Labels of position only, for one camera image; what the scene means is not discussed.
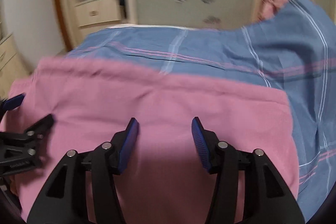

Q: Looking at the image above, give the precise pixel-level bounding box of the person's left hand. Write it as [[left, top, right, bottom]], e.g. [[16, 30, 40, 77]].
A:
[[9, 176, 19, 197]]

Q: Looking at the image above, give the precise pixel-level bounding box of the pink and cream hooded jacket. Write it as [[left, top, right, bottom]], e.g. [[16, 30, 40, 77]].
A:
[[1, 57, 299, 223]]

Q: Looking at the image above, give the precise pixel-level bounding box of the wardrobe upper drawer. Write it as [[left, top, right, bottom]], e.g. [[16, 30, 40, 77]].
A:
[[75, 0, 122, 27]]

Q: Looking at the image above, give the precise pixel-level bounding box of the light wood side cabinet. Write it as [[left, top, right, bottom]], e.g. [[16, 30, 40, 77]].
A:
[[0, 34, 30, 98]]

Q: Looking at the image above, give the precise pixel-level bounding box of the wardrobe drawer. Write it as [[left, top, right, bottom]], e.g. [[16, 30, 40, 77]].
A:
[[75, 0, 122, 27], [79, 21, 123, 40]]

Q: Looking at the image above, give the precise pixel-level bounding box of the blue plaid duvet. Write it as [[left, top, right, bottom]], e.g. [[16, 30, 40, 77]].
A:
[[69, 0, 335, 221]]

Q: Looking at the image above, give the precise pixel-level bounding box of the wardrobe lower drawer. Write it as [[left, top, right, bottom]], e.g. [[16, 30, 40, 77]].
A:
[[79, 21, 123, 40]]

